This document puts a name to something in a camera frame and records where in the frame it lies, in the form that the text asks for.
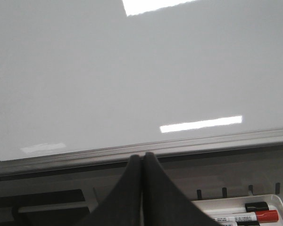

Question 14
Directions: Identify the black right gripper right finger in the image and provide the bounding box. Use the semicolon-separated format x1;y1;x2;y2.
142;152;220;226

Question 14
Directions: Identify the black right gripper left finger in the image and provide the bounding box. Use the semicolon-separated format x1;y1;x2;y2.
76;155;142;226

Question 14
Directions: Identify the white whiteboard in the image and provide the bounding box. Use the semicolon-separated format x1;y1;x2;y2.
0;0;283;176

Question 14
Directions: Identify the white plastic marker tray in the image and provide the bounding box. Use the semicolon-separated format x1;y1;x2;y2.
192;194;283;226

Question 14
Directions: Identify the red capped marker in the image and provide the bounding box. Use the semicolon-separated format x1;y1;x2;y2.
210;210;279;223

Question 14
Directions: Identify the grey whiteboard stand frame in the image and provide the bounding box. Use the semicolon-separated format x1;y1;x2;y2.
0;143;283;226

